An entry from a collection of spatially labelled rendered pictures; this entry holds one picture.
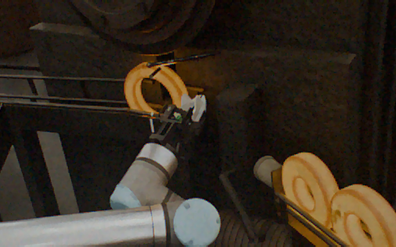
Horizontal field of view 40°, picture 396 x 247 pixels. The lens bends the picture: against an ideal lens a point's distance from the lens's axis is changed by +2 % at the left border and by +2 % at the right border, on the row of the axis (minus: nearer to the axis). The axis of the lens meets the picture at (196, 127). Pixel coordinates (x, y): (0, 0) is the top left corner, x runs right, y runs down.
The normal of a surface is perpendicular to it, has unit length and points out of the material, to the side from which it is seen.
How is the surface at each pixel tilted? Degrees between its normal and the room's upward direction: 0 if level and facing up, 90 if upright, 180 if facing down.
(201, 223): 54
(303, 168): 90
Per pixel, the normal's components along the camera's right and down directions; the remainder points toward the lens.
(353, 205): -0.90, 0.29
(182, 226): 0.28, -0.18
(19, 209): -0.10, -0.87
